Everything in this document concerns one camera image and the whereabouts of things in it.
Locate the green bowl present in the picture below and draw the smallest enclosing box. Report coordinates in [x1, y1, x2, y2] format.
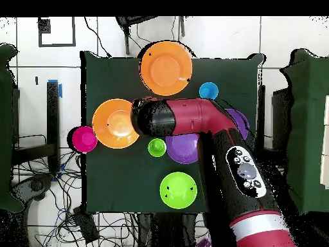
[159, 171, 198, 210]

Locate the black power adapter box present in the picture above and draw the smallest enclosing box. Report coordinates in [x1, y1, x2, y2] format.
[72, 206, 100, 244]

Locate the grey pedestal foot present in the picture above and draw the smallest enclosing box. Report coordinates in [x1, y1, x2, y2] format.
[11, 174, 55, 204]

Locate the green cloth covered table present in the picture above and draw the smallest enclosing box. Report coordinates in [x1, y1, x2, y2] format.
[278, 48, 329, 214]
[0, 43, 25, 214]

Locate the white box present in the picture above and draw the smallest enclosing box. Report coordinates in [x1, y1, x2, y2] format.
[319, 95, 329, 190]

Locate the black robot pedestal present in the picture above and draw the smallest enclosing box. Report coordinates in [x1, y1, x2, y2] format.
[137, 213, 197, 247]

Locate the black camera tripod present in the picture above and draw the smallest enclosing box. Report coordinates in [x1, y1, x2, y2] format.
[115, 16, 186, 56]

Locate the blue cup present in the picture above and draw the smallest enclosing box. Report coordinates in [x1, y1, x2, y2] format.
[199, 82, 220, 100]

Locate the tangle of cables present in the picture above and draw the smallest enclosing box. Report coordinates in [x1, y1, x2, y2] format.
[15, 149, 137, 247]

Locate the orange bowl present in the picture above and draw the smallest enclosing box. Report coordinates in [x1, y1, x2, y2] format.
[139, 41, 193, 96]
[91, 98, 140, 149]

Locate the purple bowl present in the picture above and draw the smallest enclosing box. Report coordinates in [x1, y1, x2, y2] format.
[165, 133, 200, 165]
[224, 108, 251, 141]

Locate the black floor cable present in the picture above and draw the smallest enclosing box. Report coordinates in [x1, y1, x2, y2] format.
[84, 16, 112, 58]

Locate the red bowl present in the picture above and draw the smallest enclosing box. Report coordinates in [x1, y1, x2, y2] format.
[71, 125, 98, 154]

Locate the dark green table cloth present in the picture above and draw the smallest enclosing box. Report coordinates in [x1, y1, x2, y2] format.
[79, 51, 265, 214]

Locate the green cup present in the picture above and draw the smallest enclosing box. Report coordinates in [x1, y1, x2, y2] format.
[147, 138, 167, 158]

